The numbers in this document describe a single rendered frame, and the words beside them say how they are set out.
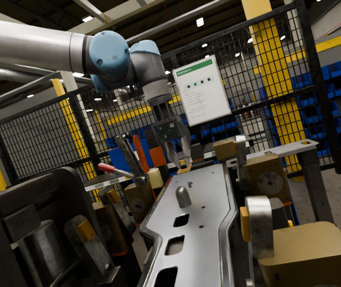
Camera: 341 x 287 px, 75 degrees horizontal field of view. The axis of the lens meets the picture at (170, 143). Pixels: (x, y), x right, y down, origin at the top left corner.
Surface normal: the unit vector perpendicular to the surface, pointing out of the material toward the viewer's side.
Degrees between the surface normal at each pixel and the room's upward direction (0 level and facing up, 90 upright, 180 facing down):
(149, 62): 91
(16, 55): 131
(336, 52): 90
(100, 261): 78
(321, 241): 0
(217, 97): 90
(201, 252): 0
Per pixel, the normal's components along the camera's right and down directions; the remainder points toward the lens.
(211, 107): -0.18, 0.16
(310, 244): -0.31, -0.95
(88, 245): 0.85, -0.47
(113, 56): 0.22, 0.04
